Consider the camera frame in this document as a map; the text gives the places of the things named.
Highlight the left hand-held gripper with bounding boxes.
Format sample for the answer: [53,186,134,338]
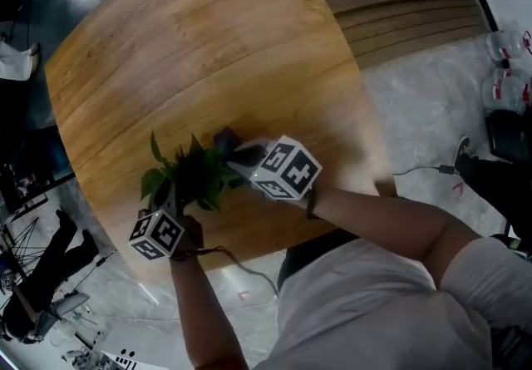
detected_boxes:
[127,179,186,261]

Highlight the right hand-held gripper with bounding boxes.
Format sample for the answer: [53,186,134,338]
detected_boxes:
[226,135,324,201]

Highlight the dark blue cloth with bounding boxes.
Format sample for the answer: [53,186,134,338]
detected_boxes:
[213,126,243,162]

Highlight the small potted green plant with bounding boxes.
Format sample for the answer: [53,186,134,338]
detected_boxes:
[140,130,243,214]

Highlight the person's left forearm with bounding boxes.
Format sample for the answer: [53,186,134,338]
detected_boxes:
[169,251,250,370]

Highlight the person's right forearm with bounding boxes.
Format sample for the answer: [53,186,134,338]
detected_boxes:
[307,187,483,290]

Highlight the person's left hand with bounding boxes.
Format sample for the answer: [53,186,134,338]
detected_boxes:
[181,213,205,256]

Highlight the person's left leg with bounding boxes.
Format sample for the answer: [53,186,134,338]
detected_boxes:
[277,230,361,290]

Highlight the person's leg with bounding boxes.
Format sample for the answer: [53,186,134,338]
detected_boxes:
[277,230,361,290]
[452,134,532,240]

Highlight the black desk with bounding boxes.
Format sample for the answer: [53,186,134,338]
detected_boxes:
[0,125,71,220]

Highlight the white cabinet with black marks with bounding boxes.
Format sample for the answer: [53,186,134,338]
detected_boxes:
[96,345,146,370]

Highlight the person's white shirt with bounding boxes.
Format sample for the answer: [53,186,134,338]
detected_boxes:
[253,234,532,370]

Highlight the wooden slatted platform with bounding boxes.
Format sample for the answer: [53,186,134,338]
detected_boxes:
[305,0,490,70]

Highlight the person's right leg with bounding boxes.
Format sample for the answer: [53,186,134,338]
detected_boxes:
[452,134,532,240]

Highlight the black bag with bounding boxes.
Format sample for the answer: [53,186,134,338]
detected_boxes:
[485,109,532,162]

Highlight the clear water jug red label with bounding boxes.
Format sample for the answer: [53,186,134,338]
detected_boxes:
[480,67,532,115]
[485,29,532,62]

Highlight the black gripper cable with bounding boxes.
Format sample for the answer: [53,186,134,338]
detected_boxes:
[195,246,280,298]

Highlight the black power adapter with cable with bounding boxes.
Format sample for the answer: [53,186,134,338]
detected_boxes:
[392,164,459,178]

